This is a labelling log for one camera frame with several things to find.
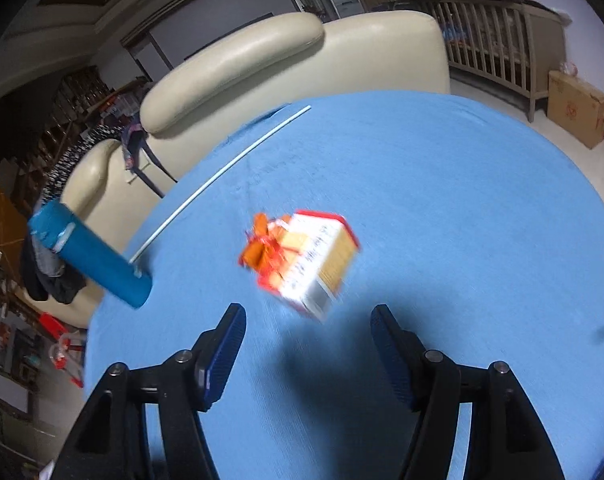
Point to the blue tablecloth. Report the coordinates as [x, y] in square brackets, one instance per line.
[432, 200]

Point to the red white plastic tool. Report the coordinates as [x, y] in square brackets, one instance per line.
[61, 350]

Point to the thin white rod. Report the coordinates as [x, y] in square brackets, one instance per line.
[216, 177]

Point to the dark draped clothes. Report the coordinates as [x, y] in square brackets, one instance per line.
[51, 275]

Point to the red items on crib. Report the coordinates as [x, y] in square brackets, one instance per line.
[532, 0]

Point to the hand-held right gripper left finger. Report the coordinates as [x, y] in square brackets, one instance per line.
[226, 355]

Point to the dark patterned cloth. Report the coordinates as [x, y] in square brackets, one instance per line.
[76, 160]

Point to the cream leather sofa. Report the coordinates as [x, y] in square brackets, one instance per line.
[242, 65]

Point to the blue thermos bottle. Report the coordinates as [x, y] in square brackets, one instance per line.
[94, 257]

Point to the red white medicine box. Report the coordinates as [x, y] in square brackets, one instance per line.
[317, 265]

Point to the clear plastic bag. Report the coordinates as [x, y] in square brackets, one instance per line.
[568, 69]

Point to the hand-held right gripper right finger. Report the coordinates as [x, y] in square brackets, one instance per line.
[392, 355]

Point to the wooden crib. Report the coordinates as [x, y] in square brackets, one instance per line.
[542, 45]

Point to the dark wooden shelf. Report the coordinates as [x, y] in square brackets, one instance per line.
[71, 105]

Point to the orange wrapper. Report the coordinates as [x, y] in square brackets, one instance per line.
[259, 252]

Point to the brown cardboard box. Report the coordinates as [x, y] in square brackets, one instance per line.
[577, 107]

